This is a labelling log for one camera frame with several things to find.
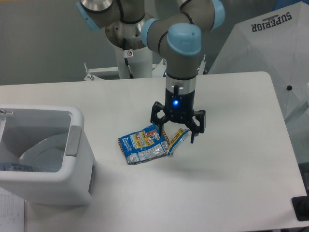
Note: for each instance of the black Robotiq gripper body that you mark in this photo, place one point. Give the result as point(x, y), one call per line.
point(179, 109)

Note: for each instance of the clear crushed plastic bottle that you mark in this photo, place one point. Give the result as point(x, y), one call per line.
point(15, 167)

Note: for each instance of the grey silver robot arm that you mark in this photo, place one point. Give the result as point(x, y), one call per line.
point(177, 39)

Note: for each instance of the white trash can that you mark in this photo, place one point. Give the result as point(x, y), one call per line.
point(52, 140)

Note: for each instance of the blue snack wrapper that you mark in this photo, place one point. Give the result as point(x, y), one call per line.
point(147, 144)

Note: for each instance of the white Superior umbrella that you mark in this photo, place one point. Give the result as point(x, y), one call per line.
point(276, 43)

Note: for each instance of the black device at edge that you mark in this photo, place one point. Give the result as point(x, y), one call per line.
point(301, 207)

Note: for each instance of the printed paper sheet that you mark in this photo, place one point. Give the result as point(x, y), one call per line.
point(12, 212)

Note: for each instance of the white mounting bracket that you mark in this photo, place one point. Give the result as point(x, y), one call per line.
point(112, 73)

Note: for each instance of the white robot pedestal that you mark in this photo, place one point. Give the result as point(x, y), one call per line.
point(134, 63)

